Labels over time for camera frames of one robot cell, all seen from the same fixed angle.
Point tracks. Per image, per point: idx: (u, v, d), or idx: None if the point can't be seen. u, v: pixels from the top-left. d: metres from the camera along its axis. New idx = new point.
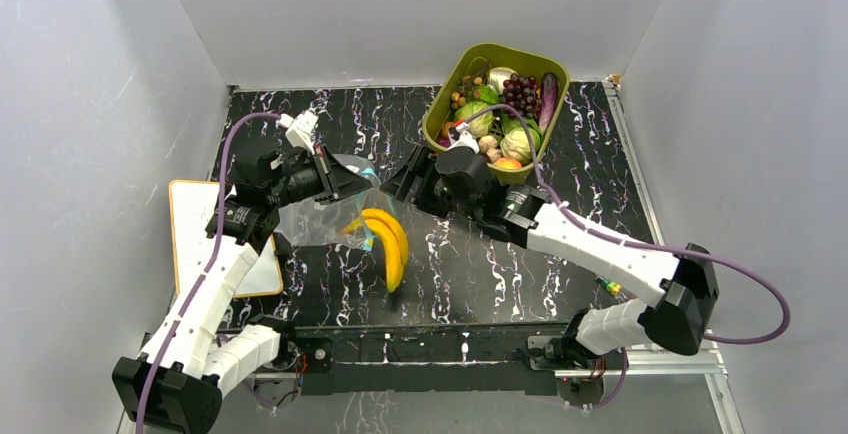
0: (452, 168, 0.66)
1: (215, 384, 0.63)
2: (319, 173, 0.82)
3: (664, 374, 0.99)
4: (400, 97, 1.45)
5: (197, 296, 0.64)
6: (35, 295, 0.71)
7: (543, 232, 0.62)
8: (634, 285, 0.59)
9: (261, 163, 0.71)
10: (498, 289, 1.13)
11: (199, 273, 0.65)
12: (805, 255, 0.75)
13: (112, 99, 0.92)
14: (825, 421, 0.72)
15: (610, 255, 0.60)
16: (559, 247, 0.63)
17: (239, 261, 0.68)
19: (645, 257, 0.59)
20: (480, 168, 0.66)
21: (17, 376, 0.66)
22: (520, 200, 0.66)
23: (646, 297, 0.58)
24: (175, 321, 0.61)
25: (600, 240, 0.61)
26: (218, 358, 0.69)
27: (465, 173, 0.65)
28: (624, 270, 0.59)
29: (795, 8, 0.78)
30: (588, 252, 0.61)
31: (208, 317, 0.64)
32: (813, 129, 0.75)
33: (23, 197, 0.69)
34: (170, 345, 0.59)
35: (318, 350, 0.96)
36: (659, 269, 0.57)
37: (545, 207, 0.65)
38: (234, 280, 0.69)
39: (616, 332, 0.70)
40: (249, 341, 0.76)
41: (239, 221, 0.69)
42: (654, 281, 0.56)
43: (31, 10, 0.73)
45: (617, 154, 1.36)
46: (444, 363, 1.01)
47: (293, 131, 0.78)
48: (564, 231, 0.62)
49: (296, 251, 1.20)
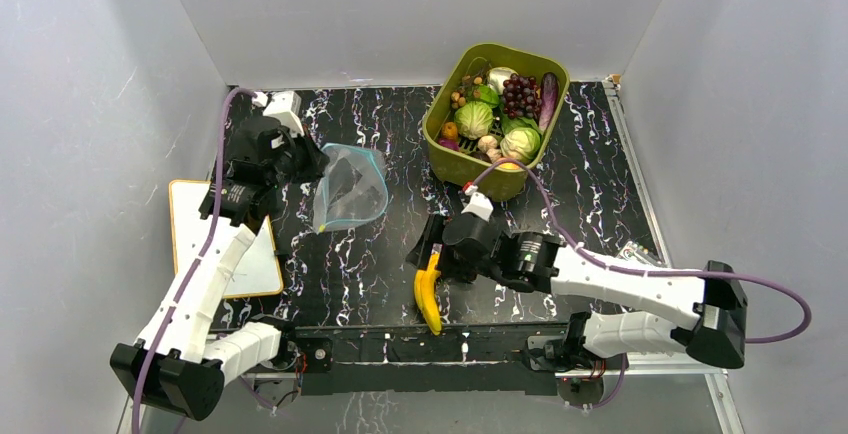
0: (459, 237, 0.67)
1: (217, 368, 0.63)
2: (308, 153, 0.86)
3: (663, 374, 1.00)
4: (400, 97, 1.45)
5: (192, 281, 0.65)
6: (34, 296, 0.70)
7: (566, 278, 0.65)
8: (666, 313, 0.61)
9: (262, 140, 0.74)
10: (498, 289, 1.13)
11: (194, 257, 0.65)
12: (805, 256, 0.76)
13: (112, 99, 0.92)
14: (826, 422, 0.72)
15: (636, 289, 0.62)
16: (584, 289, 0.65)
17: (235, 242, 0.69)
19: (672, 284, 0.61)
20: (485, 229, 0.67)
21: (17, 377, 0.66)
22: (535, 248, 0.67)
23: (682, 322, 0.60)
24: (170, 307, 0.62)
25: (624, 275, 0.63)
26: (219, 346, 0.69)
27: (472, 240, 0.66)
28: (655, 301, 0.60)
29: (796, 10, 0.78)
30: (613, 289, 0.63)
31: (205, 301, 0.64)
32: (813, 131, 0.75)
33: (22, 196, 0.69)
34: (166, 332, 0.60)
35: (318, 350, 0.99)
36: (687, 294, 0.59)
37: (560, 251, 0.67)
38: (230, 263, 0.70)
39: (635, 343, 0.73)
40: (249, 334, 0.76)
41: (235, 200, 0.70)
42: (687, 307, 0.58)
43: (30, 9, 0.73)
45: (617, 154, 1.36)
46: (444, 363, 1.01)
47: (285, 111, 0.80)
48: (586, 273, 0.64)
49: (296, 251, 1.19)
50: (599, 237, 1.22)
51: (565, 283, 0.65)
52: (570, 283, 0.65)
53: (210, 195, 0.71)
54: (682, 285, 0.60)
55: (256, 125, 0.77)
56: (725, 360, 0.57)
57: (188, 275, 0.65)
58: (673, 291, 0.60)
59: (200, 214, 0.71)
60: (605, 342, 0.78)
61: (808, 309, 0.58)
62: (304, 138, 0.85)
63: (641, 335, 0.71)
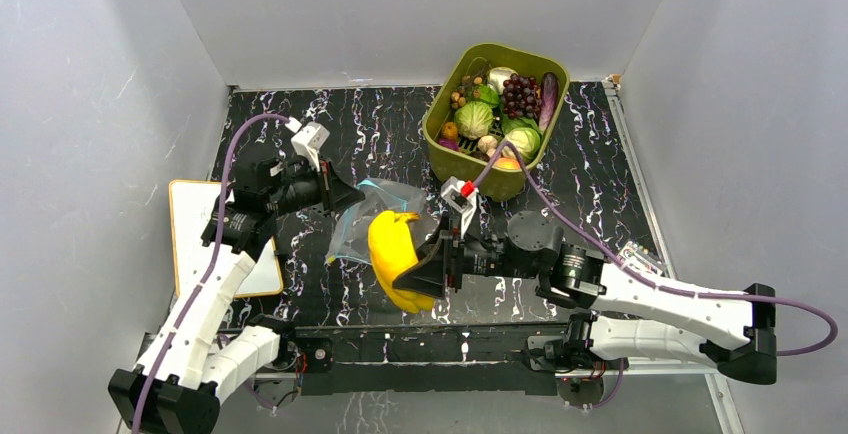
0: (532, 245, 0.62)
1: (213, 392, 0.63)
2: (321, 188, 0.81)
3: (663, 374, 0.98)
4: (400, 97, 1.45)
5: (192, 308, 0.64)
6: (35, 294, 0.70)
7: (615, 296, 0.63)
8: (711, 333, 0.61)
9: (261, 168, 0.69)
10: (498, 289, 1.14)
11: (195, 284, 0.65)
12: (804, 256, 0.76)
13: (112, 99, 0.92)
14: (827, 422, 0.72)
15: (686, 309, 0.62)
16: (630, 307, 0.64)
17: (235, 270, 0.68)
19: (720, 305, 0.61)
20: (558, 239, 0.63)
21: (18, 376, 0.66)
22: (578, 263, 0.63)
23: (724, 341, 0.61)
24: (170, 332, 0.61)
25: (673, 297, 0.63)
26: (215, 363, 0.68)
27: (548, 250, 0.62)
28: (704, 323, 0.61)
29: (795, 10, 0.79)
30: (662, 310, 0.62)
31: (204, 327, 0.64)
32: (812, 131, 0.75)
33: (23, 196, 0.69)
34: (165, 358, 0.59)
35: (318, 350, 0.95)
36: (737, 317, 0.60)
37: (607, 267, 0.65)
38: (231, 290, 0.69)
39: (649, 349, 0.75)
40: (247, 343, 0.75)
41: (237, 228, 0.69)
42: (738, 331, 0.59)
43: (31, 10, 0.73)
45: (617, 154, 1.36)
46: (444, 364, 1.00)
47: (302, 146, 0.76)
48: (634, 292, 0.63)
49: (296, 251, 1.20)
50: (599, 237, 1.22)
51: (614, 301, 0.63)
52: (618, 301, 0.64)
53: (212, 222, 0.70)
54: (732, 308, 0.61)
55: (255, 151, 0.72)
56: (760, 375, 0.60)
57: (188, 302, 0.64)
58: (722, 313, 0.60)
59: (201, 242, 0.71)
60: (615, 347, 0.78)
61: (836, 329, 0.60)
62: (321, 174, 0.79)
63: (662, 345, 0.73)
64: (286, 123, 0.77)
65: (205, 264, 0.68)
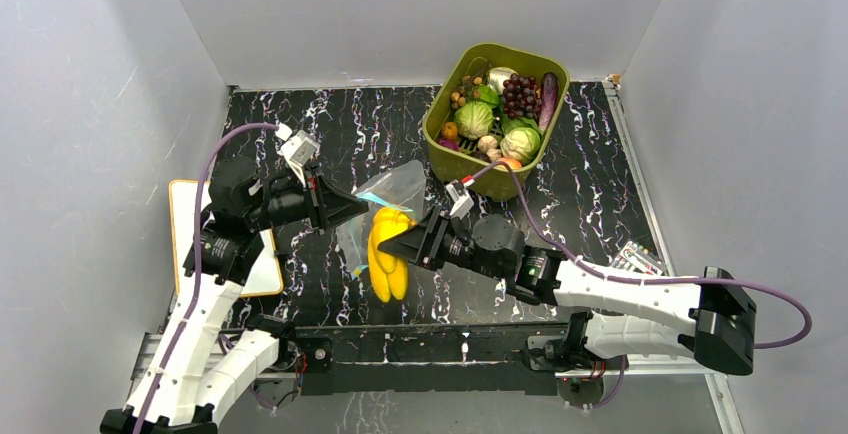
0: (494, 244, 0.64)
1: (210, 417, 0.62)
2: (309, 203, 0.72)
3: (664, 374, 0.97)
4: (400, 97, 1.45)
5: (178, 345, 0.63)
6: (35, 294, 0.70)
7: (566, 289, 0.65)
8: (668, 321, 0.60)
9: (238, 193, 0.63)
10: (498, 289, 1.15)
11: (179, 321, 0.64)
12: (804, 256, 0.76)
13: (112, 99, 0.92)
14: (826, 422, 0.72)
15: (635, 297, 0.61)
16: (587, 300, 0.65)
17: (221, 300, 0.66)
19: (669, 291, 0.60)
20: (519, 240, 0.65)
21: (18, 375, 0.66)
22: (541, 263, 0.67)
23: (682, 328, 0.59)
24: (157, 373, 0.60)
25: (623, 285, 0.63)
26: (212, 382, 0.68)
27: (508, 250, 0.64)
28: (652, 309, 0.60)
29: (795, 10, 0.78)
30: (614, 299, 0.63)
31: (193, 361, 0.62)
32: (812, 130, 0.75)
33: (23, 196, 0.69)
34: (154, 399, 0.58)
35: (318, 350, 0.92)
36: (685, 299, 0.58)
37: (563, 264, 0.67)
38: (219, 319, 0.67)
39: (640, 344, 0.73)
40: (243, 353, 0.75)
41: (218, 255, 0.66)
42: (682, 313, 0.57)
43: (31, 11, 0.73)
45: (617, 154, 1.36)
46: (444, 364, 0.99)
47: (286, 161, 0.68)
48: (586, 284, 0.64)
49: (296, 251, 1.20)
50: (599, 236, 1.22)
51: (567, 294, 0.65)
52: (571, 294, 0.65)
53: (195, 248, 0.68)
54: (680, 292, 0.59)
55: (232, 166, 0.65)
56: (732, 366, 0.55)
57: (173, 338, 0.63)
58: (669, 298, 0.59)
59: (184, 272, 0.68)
60: (609, 343, 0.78)
61: (806, 315, 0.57)
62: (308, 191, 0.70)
63: (647, 338, 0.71)
64: (276, 131, 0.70)
65: (189, 296, 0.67)
